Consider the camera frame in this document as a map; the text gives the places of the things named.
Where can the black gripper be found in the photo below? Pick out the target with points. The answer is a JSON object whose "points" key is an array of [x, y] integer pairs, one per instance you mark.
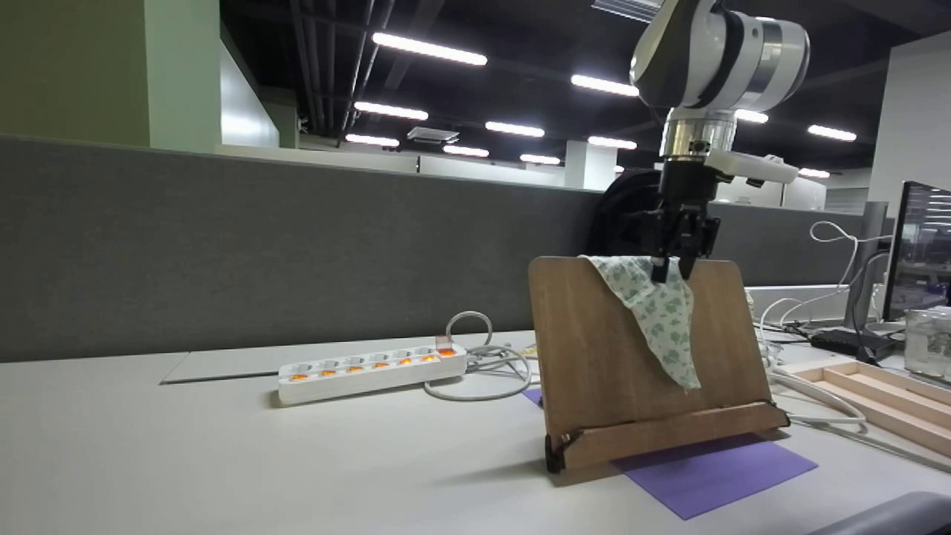
{"points": [[686, 196]]}

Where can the white cloth with green print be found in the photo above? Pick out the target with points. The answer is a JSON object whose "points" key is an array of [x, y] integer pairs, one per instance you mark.
{"points": [[664, 316]]}

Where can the brown wooden book stand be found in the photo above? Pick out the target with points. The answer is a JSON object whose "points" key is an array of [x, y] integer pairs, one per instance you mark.
{"points": [[594, 346]]}

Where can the gray monitor stand black base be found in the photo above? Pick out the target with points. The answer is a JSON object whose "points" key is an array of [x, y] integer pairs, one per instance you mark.
{"points": [[870, 300]]}

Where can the black chair backrest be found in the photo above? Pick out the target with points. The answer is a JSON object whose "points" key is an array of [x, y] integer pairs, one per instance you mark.
{"points": [[625, 218]]}

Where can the ceiling tube light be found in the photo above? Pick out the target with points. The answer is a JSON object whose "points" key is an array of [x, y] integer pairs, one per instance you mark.
{"points": [[539, 158], [463, 151], [604, 86], [429, 50], [833, 133], [514, 130], [814, 175], [753, 117], [389, 111], [373, 142]]}

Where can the purple paper sheet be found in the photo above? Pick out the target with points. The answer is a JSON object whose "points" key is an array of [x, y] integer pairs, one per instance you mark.
{"points": [[714, 478]]}

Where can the black computer monitor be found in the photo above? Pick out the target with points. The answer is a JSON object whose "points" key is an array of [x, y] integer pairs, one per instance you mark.
{"points": [[921, 249]]}

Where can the white plastic box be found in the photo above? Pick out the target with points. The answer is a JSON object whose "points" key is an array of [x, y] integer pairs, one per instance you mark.
{"points": [[931, 346]]}

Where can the white power strip orange switches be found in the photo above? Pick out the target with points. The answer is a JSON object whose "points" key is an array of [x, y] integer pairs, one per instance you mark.
{"points": [[365, 375]]}

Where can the gray desk partition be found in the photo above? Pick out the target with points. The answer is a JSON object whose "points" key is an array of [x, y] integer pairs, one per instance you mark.
{"points": [[246, 249]]}

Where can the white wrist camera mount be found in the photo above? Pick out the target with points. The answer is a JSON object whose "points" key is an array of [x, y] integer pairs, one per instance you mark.
{"points": [[757, 167]]}

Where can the light wooden frame tray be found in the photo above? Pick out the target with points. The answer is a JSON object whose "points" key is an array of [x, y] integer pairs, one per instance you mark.
{"points": [[879, 398]]}

